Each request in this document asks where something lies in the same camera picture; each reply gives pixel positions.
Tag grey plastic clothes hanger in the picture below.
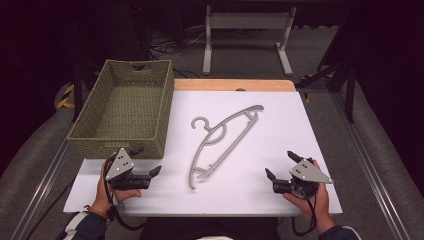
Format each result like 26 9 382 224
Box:
188 104 265 191

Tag yellow black floor tape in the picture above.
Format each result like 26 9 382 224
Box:
55 83 76 110

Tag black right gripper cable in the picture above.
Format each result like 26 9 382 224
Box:
291 188 318 237

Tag person's dark clothed body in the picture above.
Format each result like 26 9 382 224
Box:
138 216 282 240

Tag black floor cables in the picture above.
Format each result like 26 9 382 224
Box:
147 29 208 62

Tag person's left hand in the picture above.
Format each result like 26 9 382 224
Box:
89 162 143 218

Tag black metal stand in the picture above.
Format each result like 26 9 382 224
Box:
71 59 88 123
294 9 357 125

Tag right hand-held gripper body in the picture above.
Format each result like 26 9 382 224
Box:
272 156 335 200

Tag grey metal floor rail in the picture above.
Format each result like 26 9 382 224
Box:
329 89 424 240
9 135 74 240

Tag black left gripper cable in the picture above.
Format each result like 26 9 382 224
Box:
102 155 148 232

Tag green woven basket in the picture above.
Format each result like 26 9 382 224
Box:
66 59 175 160

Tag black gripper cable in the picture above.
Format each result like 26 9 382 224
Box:
102 155 148 232
291 188 318 237

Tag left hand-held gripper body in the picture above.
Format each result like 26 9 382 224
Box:
105 147 151 192

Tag white metal stand frame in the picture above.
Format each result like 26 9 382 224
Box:
202 4 298 77

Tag white table sheet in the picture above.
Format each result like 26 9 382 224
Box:
62 90 344 218

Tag person's right hand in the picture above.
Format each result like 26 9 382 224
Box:
282 159 336 235

